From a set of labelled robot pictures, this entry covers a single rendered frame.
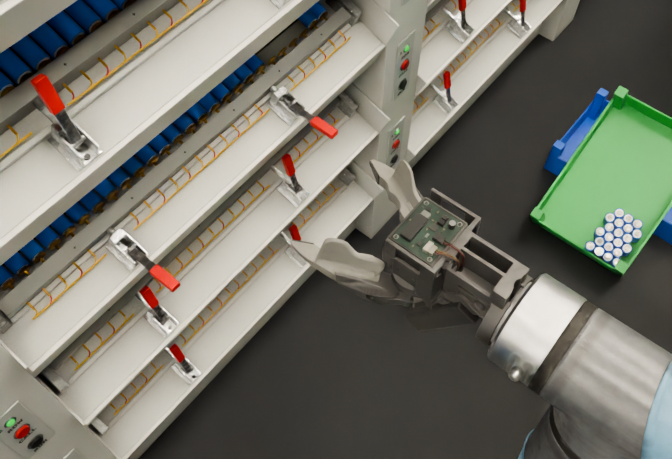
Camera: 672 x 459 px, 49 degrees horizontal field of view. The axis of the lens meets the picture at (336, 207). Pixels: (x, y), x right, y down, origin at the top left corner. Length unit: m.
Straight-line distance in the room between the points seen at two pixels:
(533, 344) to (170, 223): 0.44
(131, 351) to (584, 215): 0.92
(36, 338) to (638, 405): 0.59
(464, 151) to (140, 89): 1.00
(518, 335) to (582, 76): 1.24
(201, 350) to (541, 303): 0.70
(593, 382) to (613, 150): 0.99
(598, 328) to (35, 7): 0.49
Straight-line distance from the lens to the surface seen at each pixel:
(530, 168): 1.62
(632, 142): 1.57
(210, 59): 0.75
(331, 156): 1.14
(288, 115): 0.93
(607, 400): 0.63
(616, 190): 1.55
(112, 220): 0.85
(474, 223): 0.65
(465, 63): 1.53
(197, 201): 0.89
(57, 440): 1.00
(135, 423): 1.20
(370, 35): 1.04
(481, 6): 1.39
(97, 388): 1.02
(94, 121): 0.72
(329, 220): 1.31
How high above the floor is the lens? 1.28
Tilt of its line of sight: 58 degrees down
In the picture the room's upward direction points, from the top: straight up
